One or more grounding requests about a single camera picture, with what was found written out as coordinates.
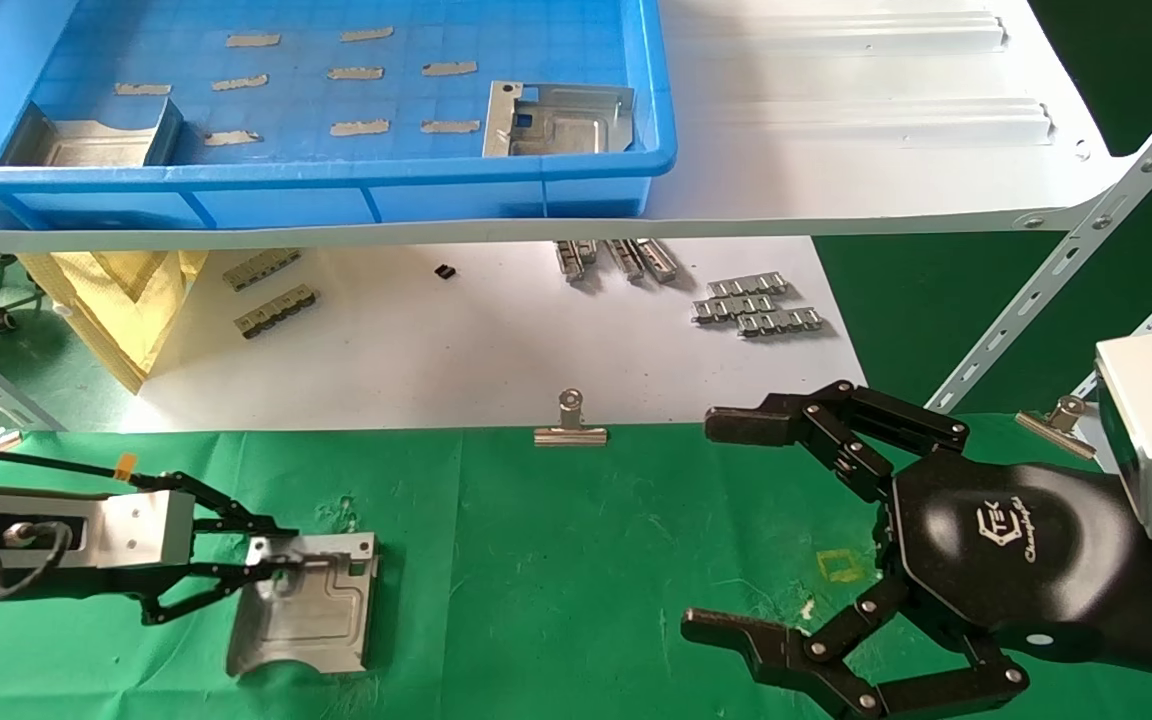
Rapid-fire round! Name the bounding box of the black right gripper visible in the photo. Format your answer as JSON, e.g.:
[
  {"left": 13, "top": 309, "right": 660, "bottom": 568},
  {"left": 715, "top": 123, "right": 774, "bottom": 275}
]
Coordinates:
[{"left": 680, "top": 380, "right": 1152, "bottom": 720}]

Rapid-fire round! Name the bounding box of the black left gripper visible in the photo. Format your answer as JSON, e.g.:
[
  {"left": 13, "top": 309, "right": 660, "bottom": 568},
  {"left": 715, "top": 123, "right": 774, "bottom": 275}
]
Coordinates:
[{"left": 0, "top": 471, "right": 299, "bottom": 628}]

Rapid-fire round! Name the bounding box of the large stamped metal plate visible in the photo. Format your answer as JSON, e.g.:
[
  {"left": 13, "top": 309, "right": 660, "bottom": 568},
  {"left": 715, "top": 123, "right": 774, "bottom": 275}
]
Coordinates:
[{"left": 225, "top": 532, "right": 381, "bottom": 680}]

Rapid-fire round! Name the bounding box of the silver toothed connector strip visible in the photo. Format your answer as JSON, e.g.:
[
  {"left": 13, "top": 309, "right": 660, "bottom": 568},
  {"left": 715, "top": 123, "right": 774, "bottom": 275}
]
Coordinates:
[
  {"left": 734, "top": 307, "right": 825, "bottom": 339},
  {"left": 706, "top": 272, "right": 790, "bottom": 299},
  {"left": 691, "top": 293, "right": 777, "bottom": 325}
]

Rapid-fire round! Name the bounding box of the yellow padded bag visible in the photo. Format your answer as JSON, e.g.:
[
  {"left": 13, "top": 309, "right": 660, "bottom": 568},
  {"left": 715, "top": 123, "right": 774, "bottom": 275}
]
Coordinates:
[{"left": 16, "top": 250, "right": 208, "bottom": 394}]

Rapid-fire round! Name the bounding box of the green cloth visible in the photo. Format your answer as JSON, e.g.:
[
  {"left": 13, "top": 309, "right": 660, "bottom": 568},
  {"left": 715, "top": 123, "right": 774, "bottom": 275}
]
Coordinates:
[{"left": 0, "top": 413, "right": 1152, "bottom": 720}]

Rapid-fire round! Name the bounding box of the blue plastic bin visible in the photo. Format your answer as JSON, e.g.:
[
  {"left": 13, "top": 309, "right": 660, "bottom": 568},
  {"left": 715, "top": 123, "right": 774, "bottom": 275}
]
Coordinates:
[{"left": 0, "top": 0, "right": 678, "bottom": 232}]

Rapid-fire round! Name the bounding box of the white metal shelf board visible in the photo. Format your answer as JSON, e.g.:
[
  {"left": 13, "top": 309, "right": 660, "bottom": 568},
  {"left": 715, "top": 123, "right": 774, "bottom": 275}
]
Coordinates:
[{"left": 0, "top": 0, "right": 1137, "bottom": 254}]

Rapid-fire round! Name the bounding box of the bent metal channel part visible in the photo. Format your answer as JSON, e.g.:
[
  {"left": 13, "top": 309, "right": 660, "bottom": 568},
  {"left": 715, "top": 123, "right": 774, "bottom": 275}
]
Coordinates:
[{"left": 0, "top": 97, "right": 183, "bottom": 168}]

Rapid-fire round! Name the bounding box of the metal plate with square hole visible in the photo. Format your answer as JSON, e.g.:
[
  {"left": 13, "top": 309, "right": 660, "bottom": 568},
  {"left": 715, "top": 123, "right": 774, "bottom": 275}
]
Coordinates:
[{"left": 481, "top": 81, "right": 635, "bottom": 159}]

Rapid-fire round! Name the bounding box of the thin black cable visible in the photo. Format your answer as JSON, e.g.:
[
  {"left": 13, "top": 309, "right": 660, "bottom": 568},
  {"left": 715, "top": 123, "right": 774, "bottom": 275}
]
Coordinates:
[{"left": 0, "top": 445, "right": 175, "bottom": 492}]

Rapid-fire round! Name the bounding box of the silver metal bracket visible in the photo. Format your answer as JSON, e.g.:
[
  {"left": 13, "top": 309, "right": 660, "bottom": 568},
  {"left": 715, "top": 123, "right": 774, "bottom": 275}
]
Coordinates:
[
  {"left": 554, "top": 240, "right": 598, "bottom": 285},
  {"left": 604, "top": 240, "right": 644, "bottom": 284},
  {"left": 634, "top": 239, "right": 679, "bottom": 284}
]

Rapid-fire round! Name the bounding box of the long white perforated shelf post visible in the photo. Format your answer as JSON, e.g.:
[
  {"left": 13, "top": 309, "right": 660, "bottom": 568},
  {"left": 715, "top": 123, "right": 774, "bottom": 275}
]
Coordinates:
[{"left": 921, "top": 58, "right": 1152, "bottom": 416}]

